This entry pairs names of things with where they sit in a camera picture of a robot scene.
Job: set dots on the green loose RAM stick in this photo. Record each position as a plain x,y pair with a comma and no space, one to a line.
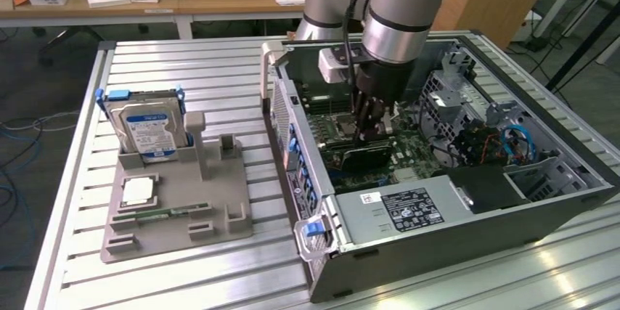
161,214

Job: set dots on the graphics card with black fan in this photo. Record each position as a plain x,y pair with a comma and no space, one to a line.
366,159

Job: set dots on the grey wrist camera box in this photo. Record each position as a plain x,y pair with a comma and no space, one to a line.
331,67

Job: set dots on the open socket cover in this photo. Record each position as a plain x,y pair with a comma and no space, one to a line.
398,115

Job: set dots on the CPU socket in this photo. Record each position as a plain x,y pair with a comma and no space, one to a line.
345,126

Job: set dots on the grey disk bay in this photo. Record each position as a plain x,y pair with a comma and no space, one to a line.
553,179

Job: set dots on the blue case latch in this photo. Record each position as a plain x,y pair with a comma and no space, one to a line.
313,229

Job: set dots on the black slanted stand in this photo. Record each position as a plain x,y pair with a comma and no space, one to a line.
582,34

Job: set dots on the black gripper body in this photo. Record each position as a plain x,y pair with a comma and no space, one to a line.
387,81

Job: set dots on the silver CPU chip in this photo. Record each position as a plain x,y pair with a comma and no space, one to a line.
137,192

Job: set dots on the black open PC case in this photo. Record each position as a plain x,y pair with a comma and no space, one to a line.
437,252

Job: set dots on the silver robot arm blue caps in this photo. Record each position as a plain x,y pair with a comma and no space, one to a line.
398,16

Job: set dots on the grey power supply unit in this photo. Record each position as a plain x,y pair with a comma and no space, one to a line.
361,215

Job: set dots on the green motherboard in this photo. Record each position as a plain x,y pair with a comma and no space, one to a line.
413,157

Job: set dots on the grey plastic parts rack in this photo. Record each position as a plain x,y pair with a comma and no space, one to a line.
185,194

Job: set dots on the wooden desk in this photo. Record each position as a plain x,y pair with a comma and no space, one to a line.
218,1

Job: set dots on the black chair base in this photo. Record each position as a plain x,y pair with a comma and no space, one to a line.
63,39

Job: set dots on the hard disk in blue carrier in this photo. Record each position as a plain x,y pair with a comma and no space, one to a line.
146,128

